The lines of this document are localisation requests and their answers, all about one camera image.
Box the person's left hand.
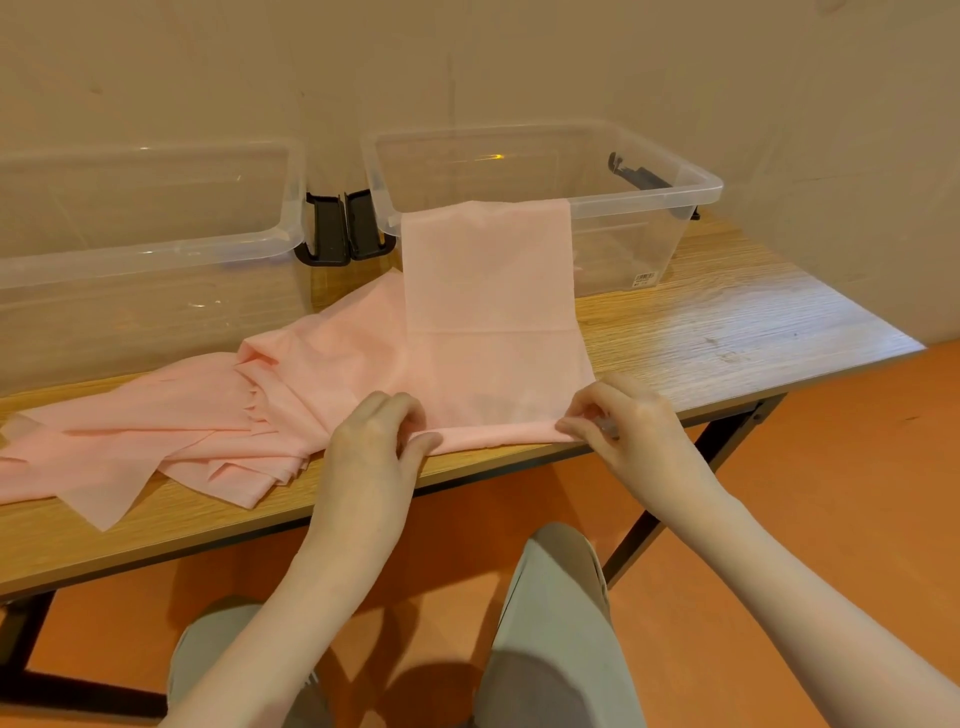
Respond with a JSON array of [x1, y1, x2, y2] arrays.
[[306, 389, 444, 555]]

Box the person's right hand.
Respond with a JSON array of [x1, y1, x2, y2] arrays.
[[554, 372, 726, 520]]

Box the pink fabric sheet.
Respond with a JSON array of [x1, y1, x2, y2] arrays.
[[399, 198, 599, 456]]

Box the person's right forearm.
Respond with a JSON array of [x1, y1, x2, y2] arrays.
[[660, 483, 960, 728]]

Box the person's left forearm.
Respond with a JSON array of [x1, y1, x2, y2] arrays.
[[159, 525, 396, 728]]

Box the grey trousers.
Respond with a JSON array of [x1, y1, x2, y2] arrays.
[[165, 522, 648, 728]]

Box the clear plastic storage bin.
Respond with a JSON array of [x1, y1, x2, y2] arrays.
[[361, 117, 726, 301], [0, 138, 310, 399]]

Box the pile of pink cloths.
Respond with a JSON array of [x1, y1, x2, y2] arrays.
[[0, 268, 410, 534]]

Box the black bin latch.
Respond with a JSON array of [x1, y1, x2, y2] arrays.
[[606, 151, 676, 193], [294, 192, 352, 269], [344, 188, 398, 262]]

